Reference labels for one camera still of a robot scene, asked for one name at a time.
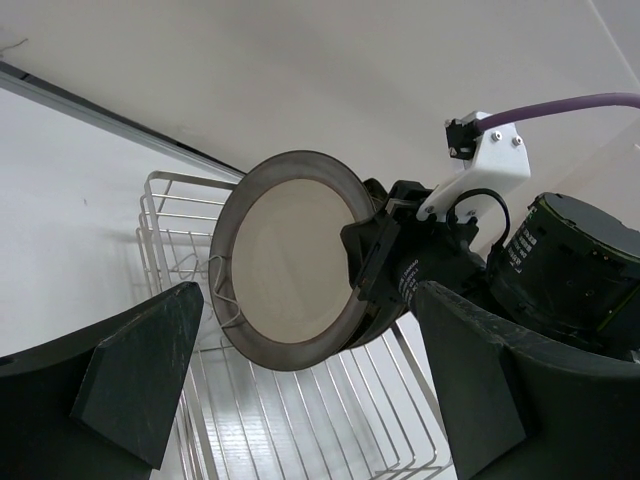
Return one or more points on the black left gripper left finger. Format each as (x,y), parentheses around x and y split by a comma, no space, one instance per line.
(103,397)

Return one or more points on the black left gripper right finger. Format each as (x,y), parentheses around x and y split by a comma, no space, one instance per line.
(518,405)

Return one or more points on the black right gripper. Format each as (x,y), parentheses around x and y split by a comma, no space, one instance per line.
(427,250)

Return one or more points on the beige plate with brown rim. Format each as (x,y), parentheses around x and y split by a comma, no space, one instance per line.
(278,270)

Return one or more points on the black rimmed striped round plate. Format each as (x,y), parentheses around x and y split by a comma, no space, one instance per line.
(374,287)

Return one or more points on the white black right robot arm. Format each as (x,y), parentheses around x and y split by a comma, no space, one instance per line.
(570,271)

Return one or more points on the silver wire dish rack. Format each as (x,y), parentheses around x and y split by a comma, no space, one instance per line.
(364,414)

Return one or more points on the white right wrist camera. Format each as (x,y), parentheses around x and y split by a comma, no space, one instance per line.
(493,158)

